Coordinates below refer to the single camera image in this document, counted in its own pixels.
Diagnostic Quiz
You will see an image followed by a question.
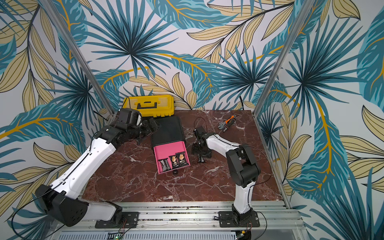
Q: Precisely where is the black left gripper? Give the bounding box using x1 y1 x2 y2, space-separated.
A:
127 117 162 144

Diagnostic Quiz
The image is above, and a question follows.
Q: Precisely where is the black cookie packet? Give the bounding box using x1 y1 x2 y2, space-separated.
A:
170 155 180 169
158 159 171 173
177 152 189 167

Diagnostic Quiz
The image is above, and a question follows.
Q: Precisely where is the pink top drawer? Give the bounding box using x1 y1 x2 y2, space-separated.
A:
154 141 191 174

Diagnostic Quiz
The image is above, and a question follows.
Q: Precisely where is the black drawer cabinet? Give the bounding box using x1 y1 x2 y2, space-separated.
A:
151 116 186 148

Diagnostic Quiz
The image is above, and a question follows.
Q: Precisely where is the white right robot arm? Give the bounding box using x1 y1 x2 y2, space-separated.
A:
192 126 261 228

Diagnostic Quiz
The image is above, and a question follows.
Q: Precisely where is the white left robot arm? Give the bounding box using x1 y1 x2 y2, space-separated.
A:
36 108 160 227

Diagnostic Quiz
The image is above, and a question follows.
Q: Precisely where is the yellow black toolbox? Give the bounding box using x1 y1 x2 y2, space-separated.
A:
122 95 175 118

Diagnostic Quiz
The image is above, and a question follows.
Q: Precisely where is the orange adjustable wrench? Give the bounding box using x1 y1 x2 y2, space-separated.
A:
218 115 236 132

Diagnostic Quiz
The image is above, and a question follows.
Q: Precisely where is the black orange screwdriver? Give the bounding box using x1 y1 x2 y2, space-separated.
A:
223 118 236 132

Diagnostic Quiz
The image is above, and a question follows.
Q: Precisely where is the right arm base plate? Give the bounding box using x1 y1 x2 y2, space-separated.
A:
218 210 260 228

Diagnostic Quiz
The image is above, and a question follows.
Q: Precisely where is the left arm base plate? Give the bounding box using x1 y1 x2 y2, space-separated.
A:
95 212 140 229

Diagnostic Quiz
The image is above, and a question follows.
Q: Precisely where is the left aluminium corner post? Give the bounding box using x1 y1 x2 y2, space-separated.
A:
40 0 115 115

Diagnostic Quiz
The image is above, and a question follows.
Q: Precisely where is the aluminium corner post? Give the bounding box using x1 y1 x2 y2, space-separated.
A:
40 0 115 115
253 0 315 120

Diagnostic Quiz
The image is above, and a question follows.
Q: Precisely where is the aluminium front rail frame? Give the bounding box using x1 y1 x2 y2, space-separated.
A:
44 200 310 240

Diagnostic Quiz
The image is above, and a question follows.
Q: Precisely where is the right aluminium corner post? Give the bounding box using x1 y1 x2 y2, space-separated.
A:
253 0 315 120

